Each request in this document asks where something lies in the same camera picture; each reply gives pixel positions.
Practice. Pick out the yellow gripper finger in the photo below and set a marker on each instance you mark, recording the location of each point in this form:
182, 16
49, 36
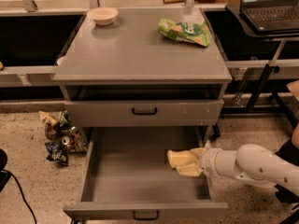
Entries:
197, 152
189, 170

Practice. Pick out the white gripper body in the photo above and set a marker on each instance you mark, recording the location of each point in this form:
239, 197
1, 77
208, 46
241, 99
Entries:
207, 161

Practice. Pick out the yellow sponge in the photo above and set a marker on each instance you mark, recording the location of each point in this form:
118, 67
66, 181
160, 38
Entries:
181, 158

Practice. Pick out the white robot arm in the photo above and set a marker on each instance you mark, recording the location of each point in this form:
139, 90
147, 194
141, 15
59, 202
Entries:
250, 164

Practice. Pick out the closed grey middle drawer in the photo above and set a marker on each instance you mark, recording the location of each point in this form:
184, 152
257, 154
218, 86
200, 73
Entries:
144, 113

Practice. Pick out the open grey bottom drawer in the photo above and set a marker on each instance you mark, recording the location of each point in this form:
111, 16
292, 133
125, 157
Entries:
127, 176

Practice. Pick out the grey drawer cabinet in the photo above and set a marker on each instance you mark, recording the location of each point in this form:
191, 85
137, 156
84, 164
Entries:
129, 60

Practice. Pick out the black office chair base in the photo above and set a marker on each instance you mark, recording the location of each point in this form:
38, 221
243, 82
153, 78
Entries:
289, 152

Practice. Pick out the green chip bag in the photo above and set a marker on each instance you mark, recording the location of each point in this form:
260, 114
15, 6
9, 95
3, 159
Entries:
187, 32

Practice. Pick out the pile of snack wrappers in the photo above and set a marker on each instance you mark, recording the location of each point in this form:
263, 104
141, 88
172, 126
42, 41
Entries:
63, 137

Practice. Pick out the black laptop stand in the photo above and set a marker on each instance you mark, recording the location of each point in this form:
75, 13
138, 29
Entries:
260, 71

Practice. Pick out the wooden stick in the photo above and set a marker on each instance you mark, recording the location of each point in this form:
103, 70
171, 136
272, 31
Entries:
167, 2

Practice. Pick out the black laptop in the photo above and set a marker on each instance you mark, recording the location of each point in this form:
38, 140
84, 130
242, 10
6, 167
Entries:
271, 15

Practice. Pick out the white bowl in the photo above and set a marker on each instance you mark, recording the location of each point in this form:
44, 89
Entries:
103, 15

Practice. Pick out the black device at left edge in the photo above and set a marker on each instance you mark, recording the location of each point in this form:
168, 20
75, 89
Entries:
4, 175

